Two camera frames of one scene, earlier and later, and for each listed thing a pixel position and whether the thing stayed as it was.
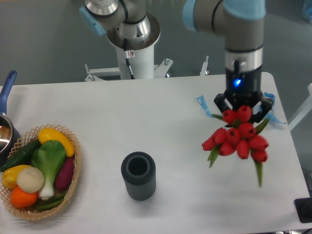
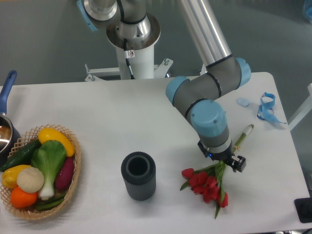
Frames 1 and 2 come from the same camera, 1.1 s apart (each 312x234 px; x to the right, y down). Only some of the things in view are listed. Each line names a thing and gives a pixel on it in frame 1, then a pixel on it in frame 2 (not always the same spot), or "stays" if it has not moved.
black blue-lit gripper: x=243 y=88 -> x=238 y=163
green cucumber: x=21 y=155 stays
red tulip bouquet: x=239 y=136 -> x=207 y=181
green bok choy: x=48 y=157 stays
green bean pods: x=49 y=203 stays
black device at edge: x=303 y=208 stays
